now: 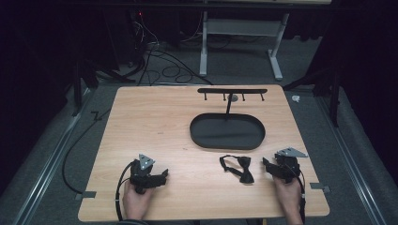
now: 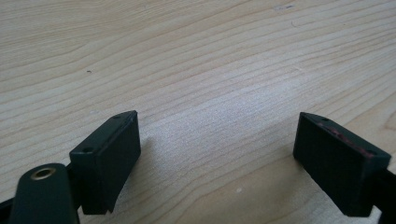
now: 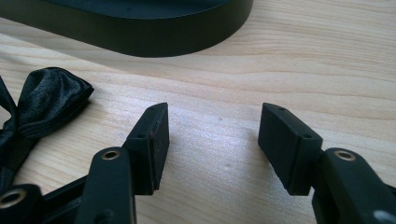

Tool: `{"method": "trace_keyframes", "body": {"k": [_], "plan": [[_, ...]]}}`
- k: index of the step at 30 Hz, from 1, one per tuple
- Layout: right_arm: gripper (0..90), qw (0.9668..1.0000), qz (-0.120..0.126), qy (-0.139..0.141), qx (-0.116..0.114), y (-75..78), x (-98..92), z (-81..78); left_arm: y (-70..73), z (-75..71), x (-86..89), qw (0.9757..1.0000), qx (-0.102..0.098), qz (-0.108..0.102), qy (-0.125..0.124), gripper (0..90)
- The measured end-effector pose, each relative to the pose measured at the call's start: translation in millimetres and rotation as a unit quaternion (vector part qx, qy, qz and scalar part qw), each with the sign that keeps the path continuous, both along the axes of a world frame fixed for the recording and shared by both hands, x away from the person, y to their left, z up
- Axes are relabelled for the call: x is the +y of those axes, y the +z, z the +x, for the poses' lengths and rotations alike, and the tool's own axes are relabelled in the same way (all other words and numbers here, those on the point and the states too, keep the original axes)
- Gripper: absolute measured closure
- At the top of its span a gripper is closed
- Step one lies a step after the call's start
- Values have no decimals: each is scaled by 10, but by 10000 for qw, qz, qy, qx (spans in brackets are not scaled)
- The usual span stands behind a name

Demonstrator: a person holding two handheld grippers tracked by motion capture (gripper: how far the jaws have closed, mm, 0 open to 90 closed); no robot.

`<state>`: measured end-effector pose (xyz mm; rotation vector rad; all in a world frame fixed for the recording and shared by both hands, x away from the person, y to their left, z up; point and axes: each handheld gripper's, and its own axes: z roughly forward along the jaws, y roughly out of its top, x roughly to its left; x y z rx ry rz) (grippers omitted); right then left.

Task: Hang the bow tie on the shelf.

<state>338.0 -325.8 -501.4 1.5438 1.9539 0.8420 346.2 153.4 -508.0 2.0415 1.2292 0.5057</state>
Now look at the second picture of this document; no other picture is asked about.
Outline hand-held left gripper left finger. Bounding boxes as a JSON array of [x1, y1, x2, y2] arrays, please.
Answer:
[[68, 109, 142, 216]]

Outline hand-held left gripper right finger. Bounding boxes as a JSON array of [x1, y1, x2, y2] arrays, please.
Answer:
[[292, 111, 392, 218]]

